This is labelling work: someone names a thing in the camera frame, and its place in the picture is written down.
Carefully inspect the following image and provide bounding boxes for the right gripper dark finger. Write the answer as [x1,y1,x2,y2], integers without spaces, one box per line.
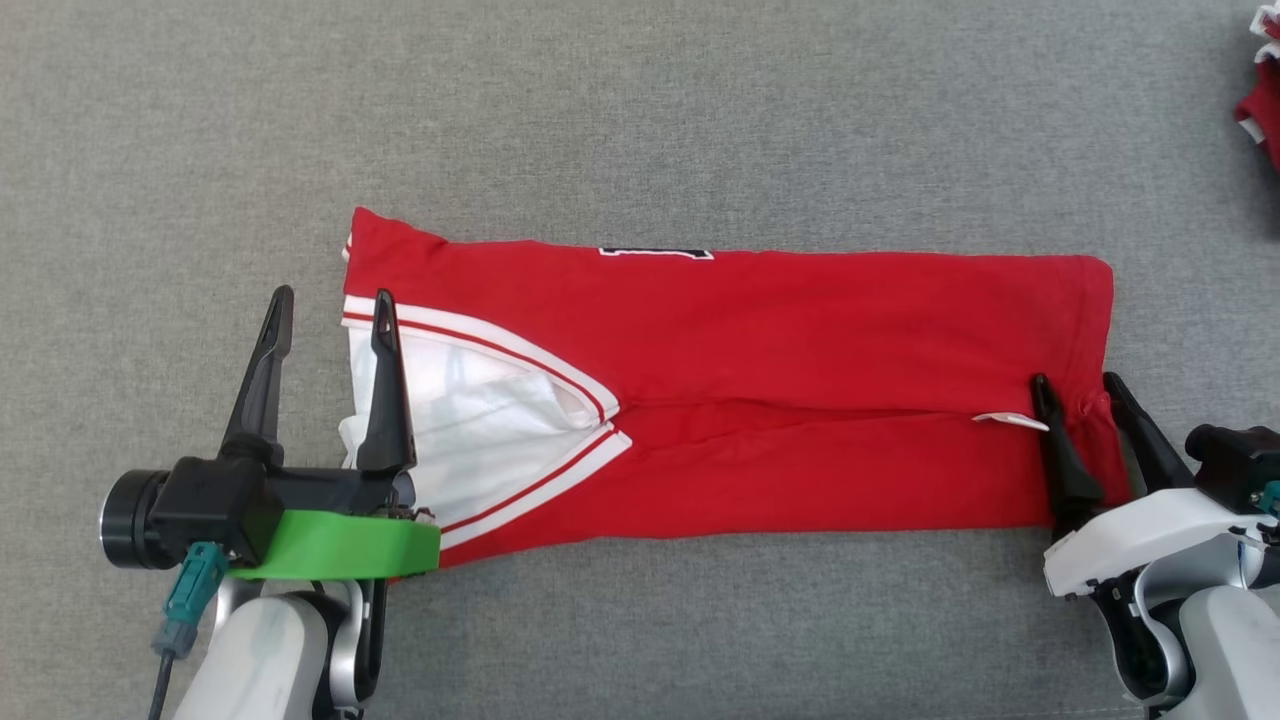
[1103,372,1196,494]
[1030,372,1106,531]

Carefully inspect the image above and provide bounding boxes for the grey fabric sofa seat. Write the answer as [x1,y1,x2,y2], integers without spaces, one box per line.
[0,0,1280,720]

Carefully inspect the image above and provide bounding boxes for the red jersey with white sleeves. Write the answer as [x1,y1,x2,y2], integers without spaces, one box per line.
[338,206,1134,571]

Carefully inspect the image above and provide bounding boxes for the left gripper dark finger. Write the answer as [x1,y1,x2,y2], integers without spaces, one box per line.
[218,285,297,469]
[356,289,418,476]

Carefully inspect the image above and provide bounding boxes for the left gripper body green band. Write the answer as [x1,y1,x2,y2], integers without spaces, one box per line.
[98,467,443,582]

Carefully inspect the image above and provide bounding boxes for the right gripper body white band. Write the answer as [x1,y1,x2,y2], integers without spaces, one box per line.
[1043,487,1261,601]

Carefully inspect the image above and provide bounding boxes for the red garment with white trim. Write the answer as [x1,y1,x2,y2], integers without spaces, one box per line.
[1233,5,1280,176]

